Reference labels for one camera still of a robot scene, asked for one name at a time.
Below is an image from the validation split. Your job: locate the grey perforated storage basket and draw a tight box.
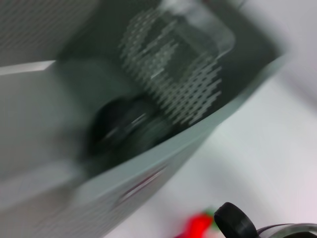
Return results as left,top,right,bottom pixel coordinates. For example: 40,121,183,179
0,0,295,238

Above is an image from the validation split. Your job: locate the glass teacup black sleeve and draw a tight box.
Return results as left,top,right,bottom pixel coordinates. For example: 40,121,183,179
213,201,317,238
85,96,174,161

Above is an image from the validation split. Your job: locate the bright red sloped brick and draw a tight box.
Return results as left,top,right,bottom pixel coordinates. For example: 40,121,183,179
173,212,215,238

